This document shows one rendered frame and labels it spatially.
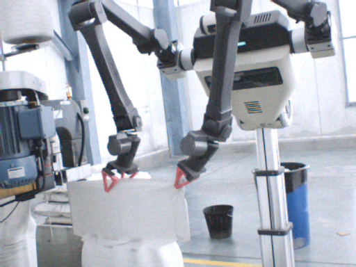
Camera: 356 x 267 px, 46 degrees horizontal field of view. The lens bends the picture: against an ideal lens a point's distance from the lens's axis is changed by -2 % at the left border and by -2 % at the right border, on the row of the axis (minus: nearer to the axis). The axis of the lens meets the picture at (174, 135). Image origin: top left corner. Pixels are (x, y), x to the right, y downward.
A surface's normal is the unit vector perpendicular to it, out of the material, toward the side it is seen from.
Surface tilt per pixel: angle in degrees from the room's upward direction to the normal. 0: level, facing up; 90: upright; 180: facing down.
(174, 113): 90
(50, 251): 90
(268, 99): 130
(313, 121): 90
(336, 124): 90
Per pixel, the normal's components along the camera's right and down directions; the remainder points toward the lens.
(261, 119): -0.30, 0.73
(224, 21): -0.75, 0.33
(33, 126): -0.09, 0.08
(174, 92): -0.48, 0.12
